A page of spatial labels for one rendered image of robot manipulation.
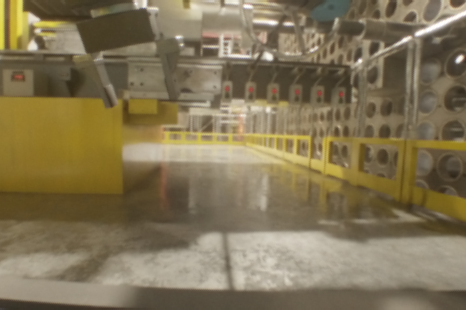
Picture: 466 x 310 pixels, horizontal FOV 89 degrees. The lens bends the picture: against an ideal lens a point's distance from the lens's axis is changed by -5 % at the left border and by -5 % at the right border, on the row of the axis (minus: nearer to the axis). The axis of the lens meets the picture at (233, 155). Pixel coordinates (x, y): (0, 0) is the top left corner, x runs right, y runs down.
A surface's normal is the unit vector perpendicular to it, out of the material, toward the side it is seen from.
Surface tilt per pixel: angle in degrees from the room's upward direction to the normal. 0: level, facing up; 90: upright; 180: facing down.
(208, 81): 90
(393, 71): 90
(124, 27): 114
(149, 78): 90
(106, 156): 90
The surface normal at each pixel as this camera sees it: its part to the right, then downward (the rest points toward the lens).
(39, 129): 0.08, 0.09
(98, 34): -0.12, 0.47
